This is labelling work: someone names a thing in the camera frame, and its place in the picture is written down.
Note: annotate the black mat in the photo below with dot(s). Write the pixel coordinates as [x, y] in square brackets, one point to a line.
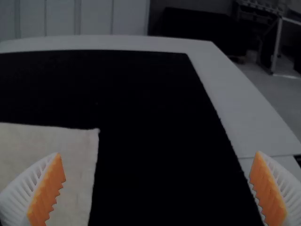
[152, 117]

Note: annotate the black crate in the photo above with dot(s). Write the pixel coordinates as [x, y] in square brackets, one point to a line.
[200, 26]

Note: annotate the pale towel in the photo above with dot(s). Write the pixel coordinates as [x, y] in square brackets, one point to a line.
[70, 153]

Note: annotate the metal frame table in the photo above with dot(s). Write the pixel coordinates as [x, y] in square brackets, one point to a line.
[278, 35]

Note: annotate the grey cupboard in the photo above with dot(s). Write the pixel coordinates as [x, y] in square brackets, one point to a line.
[94, 16]

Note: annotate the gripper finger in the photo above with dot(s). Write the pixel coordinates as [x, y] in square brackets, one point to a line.
[44, 188]
[270, 188]

